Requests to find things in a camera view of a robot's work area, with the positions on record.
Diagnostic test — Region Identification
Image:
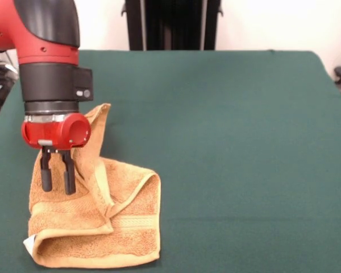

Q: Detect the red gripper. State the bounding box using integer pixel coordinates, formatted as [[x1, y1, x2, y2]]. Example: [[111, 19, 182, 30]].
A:
[[21, 113, 92, 196]]

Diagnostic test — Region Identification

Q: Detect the orange terry towel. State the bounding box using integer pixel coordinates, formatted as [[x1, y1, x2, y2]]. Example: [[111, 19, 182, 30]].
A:
[[22, 103, 162, 270]]

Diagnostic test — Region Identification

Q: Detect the dark green table cloth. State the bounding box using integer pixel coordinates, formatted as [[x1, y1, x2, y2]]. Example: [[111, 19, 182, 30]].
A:
[[0, 49, 341, 273]]

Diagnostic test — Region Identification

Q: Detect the grey cable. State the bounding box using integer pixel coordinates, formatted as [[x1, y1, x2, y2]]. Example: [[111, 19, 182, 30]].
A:
[[4, 50, 19, 75]]

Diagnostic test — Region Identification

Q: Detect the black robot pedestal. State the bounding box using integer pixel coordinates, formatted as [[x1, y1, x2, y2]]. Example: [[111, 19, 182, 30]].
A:
[[120, 0, 225, 51]]

